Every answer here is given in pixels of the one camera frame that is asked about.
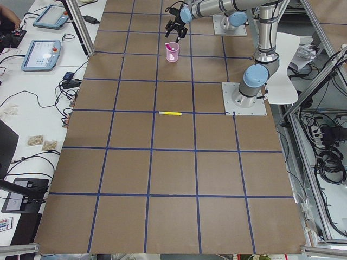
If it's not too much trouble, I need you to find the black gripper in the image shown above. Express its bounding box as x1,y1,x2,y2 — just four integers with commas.
165,9,188,42

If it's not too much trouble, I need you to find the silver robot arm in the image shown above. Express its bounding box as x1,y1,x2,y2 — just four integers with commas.
220,11,247,31
165,1,281,108

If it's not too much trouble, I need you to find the pink mesh cup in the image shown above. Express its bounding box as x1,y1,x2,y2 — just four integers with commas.
165,42,180,63

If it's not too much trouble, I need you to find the yellow marker pen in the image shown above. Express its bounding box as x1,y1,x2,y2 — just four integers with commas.
159,111,182,116

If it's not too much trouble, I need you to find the black power adapter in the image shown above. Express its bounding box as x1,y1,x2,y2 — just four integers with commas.
83,15,100,24

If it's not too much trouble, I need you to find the small blue black box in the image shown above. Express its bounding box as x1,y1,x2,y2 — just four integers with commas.
63,71,74,81

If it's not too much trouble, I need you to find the white plastic chair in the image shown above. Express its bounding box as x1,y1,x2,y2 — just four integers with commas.
266,32,300,105

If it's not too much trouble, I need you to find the far blue teach pendant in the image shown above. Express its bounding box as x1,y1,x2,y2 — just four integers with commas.
33,5,69,30

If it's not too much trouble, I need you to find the blue teach pendant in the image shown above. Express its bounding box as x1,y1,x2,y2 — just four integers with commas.
33,5,69,30
21,40,61,72

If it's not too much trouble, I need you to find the near blue teach pendant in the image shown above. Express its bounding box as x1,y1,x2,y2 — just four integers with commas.
21,40,61,72

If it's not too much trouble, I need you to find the snack packet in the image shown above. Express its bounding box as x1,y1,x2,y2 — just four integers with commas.
42,140,58,151
26,135,45,147

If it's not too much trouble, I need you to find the remote control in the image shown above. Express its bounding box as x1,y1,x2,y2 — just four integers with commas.
0,217,13,232

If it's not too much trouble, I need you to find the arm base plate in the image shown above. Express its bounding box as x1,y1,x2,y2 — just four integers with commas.
222,82,267,116
212,15,247,37

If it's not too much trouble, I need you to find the aluminium frame post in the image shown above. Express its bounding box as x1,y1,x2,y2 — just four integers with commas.
61,0,95,57

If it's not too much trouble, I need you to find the black cable coil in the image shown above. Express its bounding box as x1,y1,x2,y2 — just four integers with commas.
316,150,345,185

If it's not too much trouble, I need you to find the black camera stand base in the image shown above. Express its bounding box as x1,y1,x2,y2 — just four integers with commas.
1,178,49,213

